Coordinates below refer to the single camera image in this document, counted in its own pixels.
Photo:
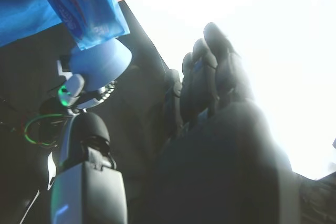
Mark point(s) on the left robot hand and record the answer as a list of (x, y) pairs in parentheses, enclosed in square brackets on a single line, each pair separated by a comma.
[(223, 169)]

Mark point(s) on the light blue bowl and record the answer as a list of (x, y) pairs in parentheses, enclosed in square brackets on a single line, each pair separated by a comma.
[(102, 64)]

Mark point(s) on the blue wet wipes packet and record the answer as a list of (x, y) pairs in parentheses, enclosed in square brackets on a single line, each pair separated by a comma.
[(86, 6)]

